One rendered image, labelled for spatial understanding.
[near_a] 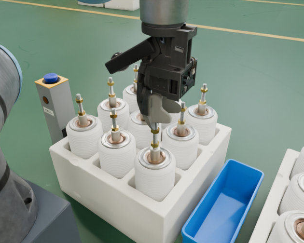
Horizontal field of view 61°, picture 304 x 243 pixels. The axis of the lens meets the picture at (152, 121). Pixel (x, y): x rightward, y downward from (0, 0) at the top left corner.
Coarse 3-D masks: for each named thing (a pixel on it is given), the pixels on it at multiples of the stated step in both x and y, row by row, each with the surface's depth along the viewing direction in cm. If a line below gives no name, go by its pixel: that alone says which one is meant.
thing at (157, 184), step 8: (136, 160) 58; (136, 168) 58; (144, 168) 56; (168, 168) 56; (136, 176) 59; (144, 176) 56; (152, 176) 55; (160, 176) 56; (168, 176) 57; (136, 184) 61; (144, 184) 58; (152, 184) 57; (160, 184) 57; (168, 184) 58; (144, 192) 59; (152, 192) 58; (160, 192) 59; (168, 192) 60; (160, 200) 60
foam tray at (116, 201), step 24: (216, 144) 73; (72, 168) 69; (96, 168) 66; (192, 168) 66; (216, 168) 81; (72, 192) 78; (96, 192) 68; (120, 192) 60; (192, 192) 66; (120, 216) 66; (144, 216) 59; (168, 216) 56; (144, 240) 64; (168, 240) 63
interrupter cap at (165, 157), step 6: (144, 150) 60; (162, 150) 60; (138, 156) 58; (144, 156) 59; (162, 156) 59; (168, 156) 59; (144, 162) 57; (150, 162) 57; (156, 162) 57; (162, 162) 57; (168, 162) 57; (150, 168) 55; (156, 168) 55; (162, 168) 56
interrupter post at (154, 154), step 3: (159, 147) 57; (150, 150) 57; (153, 150) 56; (156, 150) 56; (159, 150) 57; (150, 153) 57; (153, 153) 56; (156, 153) 56; (159, 153) 57; (150, 156) 58; (153, 156) 57; (156, 156) 57; (159, 156) 58; (153, 159) 57; (156, 159) 57
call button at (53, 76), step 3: (45, 75) 76; (48, 75) 76; (51, 75) 76; (54, 75) 76; (45, 78) 75; (48, 78) 75; (51, 78) 75; (54, 78) 75; (48, 81) 76; (51, 81) 76
